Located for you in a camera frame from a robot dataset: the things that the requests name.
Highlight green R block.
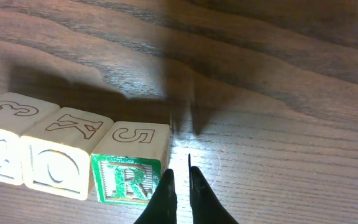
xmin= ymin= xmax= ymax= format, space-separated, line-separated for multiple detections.
xmin=90 ymin=121 xmax=171 ymax=207

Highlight yellow C block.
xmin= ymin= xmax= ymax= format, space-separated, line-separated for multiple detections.
xmin=0 ymin=92 xmax=60 ymax=185

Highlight yellow O block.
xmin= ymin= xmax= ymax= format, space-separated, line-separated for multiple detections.
xmin=20 ymin=106 xmax=115 ymax=201

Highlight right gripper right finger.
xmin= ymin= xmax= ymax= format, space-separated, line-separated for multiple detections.
xmin=188 ymin=154 xmax=238 ymax=224

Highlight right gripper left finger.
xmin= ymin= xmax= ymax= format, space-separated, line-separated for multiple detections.
xmin=134 ymin=169 xmax=177 ymax=224

